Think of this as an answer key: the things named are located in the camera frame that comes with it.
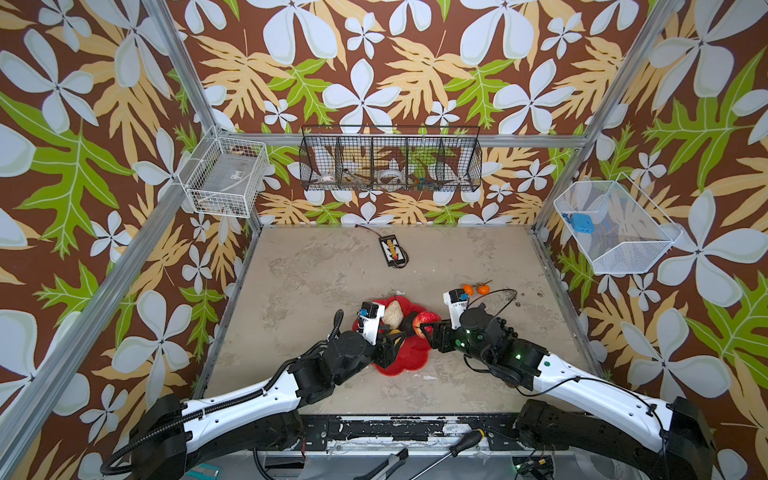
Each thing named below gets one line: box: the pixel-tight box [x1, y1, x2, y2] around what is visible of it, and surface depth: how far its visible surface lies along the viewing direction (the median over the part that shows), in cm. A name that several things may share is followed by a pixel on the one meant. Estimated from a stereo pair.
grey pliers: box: [353, 447, 409, 480], surface depth 71 cm
